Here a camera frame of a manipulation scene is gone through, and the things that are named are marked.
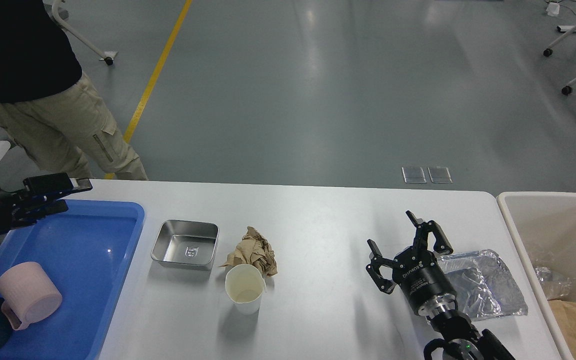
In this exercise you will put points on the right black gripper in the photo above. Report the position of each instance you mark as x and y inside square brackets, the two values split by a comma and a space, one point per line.
[420, 282]

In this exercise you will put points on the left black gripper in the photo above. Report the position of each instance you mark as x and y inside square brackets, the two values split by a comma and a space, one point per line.
[12, 216]

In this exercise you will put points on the pink ribbed mug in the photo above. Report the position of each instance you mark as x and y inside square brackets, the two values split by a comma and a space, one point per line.
[30, 296]

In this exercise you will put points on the square stainless steel tray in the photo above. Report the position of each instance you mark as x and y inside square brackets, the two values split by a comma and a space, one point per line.
[186, 244]

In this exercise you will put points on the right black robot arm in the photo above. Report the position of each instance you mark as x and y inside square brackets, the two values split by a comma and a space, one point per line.
[460, 339]

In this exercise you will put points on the blue plastic tray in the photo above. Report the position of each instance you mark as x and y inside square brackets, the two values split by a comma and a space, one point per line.
[86, 252]

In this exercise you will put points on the crumpled aluminium foil tray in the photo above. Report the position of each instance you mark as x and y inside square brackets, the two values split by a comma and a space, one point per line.
[485, 286]

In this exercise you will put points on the left floor socket plate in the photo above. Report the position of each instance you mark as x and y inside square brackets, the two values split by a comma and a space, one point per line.
[414, 175]

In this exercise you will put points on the floor socket plate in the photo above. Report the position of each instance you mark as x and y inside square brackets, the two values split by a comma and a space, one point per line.
[440, 175]
[414, 175]

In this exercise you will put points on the right floor socket plate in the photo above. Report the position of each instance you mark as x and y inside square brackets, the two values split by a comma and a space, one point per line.
[440, 175]

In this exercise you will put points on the person in beige trousers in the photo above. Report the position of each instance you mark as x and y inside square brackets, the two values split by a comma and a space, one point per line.
[49, 107]

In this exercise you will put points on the clear plastic wrap in bin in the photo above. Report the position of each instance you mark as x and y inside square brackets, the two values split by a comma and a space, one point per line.
[555, 284]

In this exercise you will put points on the beige plastic waste bin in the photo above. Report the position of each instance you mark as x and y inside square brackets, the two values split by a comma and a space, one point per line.
[543, 229]

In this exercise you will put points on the crumpled brown paper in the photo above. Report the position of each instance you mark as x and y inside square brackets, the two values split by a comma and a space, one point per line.
[253, 249]

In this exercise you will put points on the white paper cup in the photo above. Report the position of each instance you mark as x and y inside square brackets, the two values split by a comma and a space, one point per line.
[245, 286]

